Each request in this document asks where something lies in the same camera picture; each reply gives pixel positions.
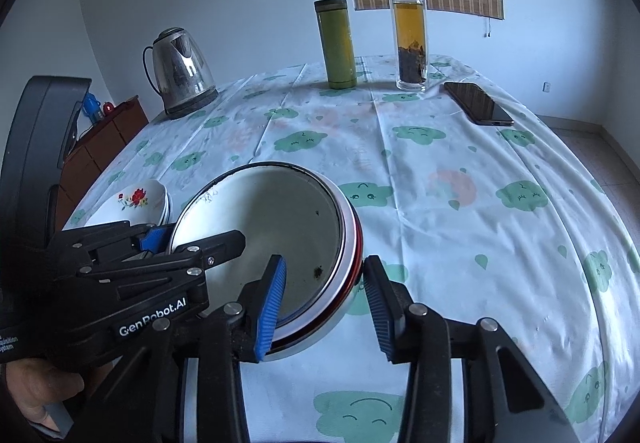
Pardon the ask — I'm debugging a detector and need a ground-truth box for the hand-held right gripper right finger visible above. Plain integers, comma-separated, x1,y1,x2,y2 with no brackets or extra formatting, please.
362,254,576,443

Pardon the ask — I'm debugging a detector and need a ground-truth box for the white enamel bowl dark rim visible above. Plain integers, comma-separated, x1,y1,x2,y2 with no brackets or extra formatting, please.
170,164,351,354

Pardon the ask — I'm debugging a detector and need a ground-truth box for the white plate red flower print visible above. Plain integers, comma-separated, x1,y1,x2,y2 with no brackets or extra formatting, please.
85,179,168,229

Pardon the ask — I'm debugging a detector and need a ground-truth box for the brown wooden sideboard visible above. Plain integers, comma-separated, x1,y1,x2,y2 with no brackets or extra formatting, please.
47,96,150,234

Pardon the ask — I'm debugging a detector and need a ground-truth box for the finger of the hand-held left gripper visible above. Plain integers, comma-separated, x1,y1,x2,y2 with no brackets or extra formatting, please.
80,229,247,301
50,220,171,254

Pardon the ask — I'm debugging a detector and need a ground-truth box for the white tablecloth green cloud print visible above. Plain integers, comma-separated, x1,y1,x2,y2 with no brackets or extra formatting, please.
62,54,640,443

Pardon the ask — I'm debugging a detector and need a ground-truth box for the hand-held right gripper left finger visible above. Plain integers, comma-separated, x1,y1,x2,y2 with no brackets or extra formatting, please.
70,253,289,443

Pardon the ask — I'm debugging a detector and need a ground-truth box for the black smartphone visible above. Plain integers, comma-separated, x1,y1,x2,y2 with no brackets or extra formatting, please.
444,82,515,126

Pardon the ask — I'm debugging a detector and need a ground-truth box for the green thermos bottle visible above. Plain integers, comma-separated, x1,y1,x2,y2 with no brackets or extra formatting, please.
314,0,357,90

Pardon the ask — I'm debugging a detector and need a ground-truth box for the stainless steel electric kettle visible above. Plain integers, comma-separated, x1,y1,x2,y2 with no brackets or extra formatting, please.
142,27,219,120

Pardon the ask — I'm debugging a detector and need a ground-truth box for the glass tea bottle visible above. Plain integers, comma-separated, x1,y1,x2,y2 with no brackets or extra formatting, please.
386,0,429,92

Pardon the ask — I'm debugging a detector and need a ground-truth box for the person's left hand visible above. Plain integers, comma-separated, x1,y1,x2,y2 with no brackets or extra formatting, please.
5,357,86,424

